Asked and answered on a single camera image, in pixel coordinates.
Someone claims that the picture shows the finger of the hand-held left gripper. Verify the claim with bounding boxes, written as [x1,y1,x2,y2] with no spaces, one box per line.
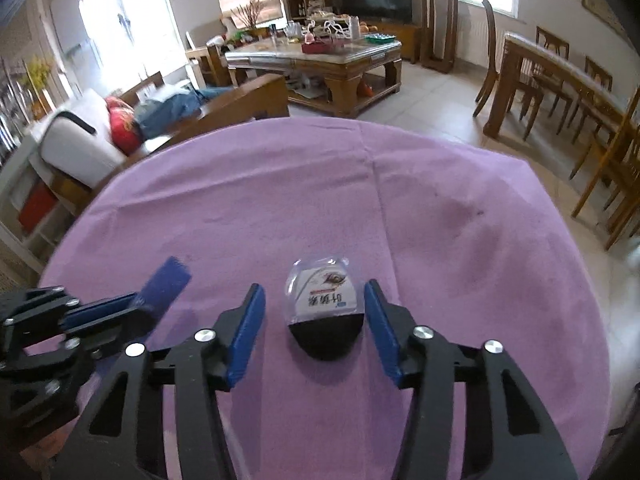
[137,256,195,322]
[65,294,156,348]

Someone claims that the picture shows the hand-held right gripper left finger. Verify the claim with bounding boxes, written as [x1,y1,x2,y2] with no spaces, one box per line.
[50,283,267,480]

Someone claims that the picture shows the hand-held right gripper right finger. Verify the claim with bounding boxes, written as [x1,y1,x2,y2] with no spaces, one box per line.
[363,279,583,480]

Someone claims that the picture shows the clear lidded plastic container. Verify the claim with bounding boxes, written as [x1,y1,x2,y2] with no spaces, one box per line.
[283,255,366,362]

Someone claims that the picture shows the white shelf unit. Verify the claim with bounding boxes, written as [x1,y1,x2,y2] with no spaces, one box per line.
[0,125,76,273]

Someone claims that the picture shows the red cushion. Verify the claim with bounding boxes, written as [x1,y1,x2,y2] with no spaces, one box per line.
[104,96,143,157]

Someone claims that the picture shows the purple tablecloth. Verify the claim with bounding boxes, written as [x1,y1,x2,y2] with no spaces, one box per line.
[37,116,613,480]

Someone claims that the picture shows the white sofa cushion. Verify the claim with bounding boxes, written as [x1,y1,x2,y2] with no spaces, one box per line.
[40,87,126,188]

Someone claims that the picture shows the blue clothes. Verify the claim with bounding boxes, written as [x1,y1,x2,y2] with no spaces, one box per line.
[134,86,236,138]

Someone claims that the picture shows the wooden sofa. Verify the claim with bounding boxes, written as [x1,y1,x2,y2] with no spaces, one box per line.
[30,72,291,201]

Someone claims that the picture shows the yellow flower branch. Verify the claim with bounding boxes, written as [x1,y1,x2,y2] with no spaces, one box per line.
[22,55,55,111]

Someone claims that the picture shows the wooden armchair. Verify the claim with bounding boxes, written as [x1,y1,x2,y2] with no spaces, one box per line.
[185,15,241,88]

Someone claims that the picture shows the wooden coffee table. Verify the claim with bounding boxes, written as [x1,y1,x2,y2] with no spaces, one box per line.
[224,35,404,120]

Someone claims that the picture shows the bare branch bouquet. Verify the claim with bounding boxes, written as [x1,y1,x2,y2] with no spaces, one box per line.
[231,0,267,31]

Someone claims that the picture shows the red tray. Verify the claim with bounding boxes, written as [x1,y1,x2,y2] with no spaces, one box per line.
[301,41,347,56]

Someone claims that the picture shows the wooden dining chair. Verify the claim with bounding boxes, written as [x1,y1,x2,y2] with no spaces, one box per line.
[535,25,572,111]
[570,107,640,252]
[570,56,615,146]
[472,0,540,118]

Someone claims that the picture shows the white carved tissue box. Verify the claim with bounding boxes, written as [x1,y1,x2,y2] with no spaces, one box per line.
[307,17,351,38]

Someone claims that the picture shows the wooden dining table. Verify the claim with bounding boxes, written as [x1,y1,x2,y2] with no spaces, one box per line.
[481,31,640,161]

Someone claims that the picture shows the large framed wall picture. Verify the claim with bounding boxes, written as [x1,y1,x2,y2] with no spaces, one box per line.
[579,0,628,38]

